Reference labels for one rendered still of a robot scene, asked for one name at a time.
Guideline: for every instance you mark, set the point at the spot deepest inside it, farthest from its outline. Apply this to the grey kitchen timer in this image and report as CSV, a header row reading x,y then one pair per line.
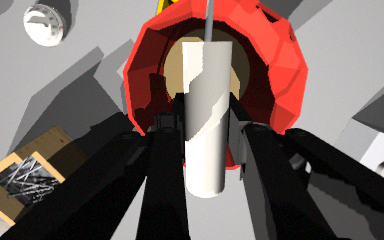
x,y
45,25

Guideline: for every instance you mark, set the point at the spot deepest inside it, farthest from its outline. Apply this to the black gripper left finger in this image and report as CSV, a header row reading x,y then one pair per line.
x,y
92,201

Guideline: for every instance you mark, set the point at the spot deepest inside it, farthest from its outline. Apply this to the brown wooden crate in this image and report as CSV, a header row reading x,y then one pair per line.
x,y
60,156

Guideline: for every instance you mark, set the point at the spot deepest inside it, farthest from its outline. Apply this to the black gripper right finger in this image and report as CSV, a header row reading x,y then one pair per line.
x,y
343,192

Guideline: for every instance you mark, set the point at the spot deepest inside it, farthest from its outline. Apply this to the yellow shallow tray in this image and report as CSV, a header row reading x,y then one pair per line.
x,y
163,4

